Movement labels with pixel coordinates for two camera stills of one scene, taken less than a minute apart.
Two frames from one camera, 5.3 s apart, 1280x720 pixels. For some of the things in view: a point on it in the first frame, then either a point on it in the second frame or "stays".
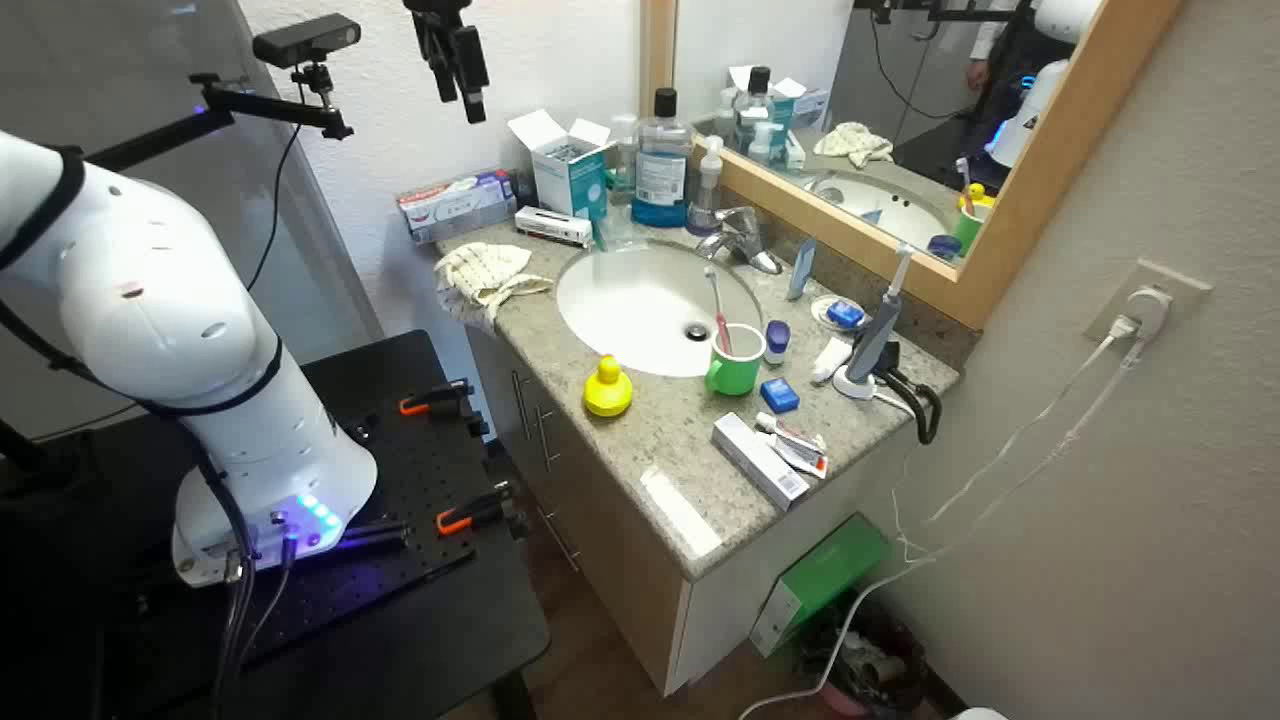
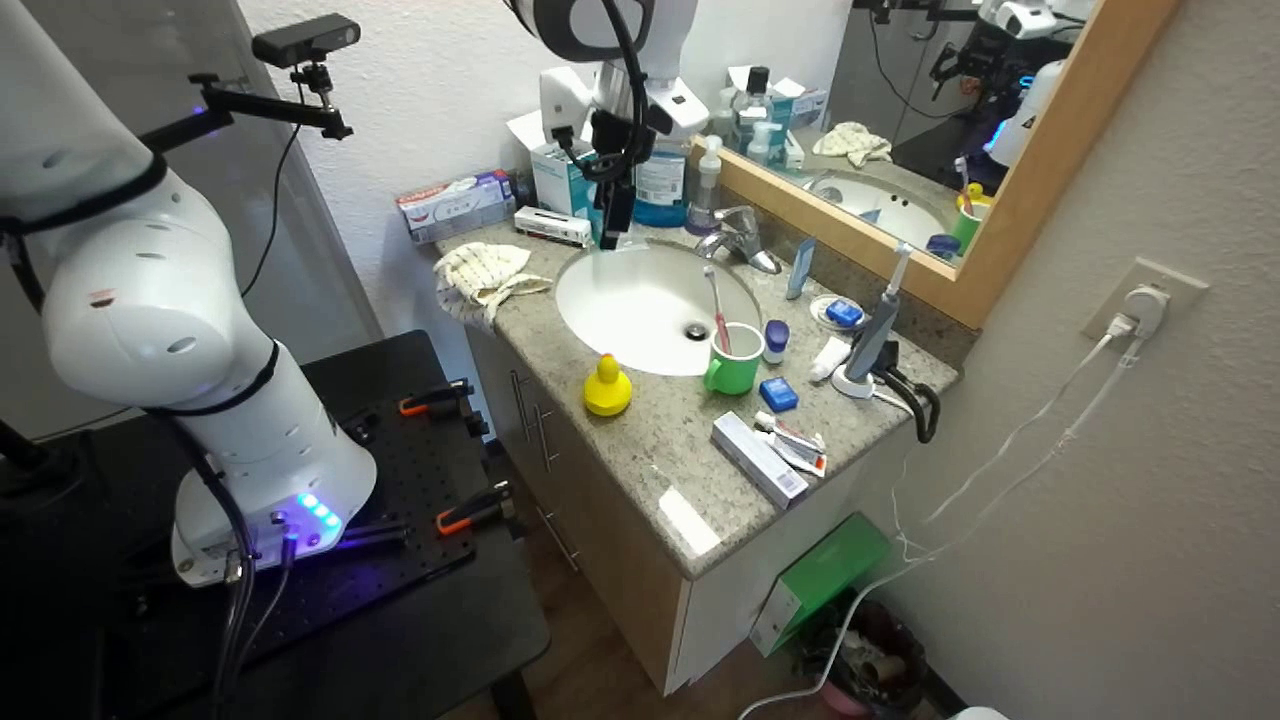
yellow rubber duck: [611, 390] stays
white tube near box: [553, 222] stays
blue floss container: [778, 398] stays
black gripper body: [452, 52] → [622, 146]
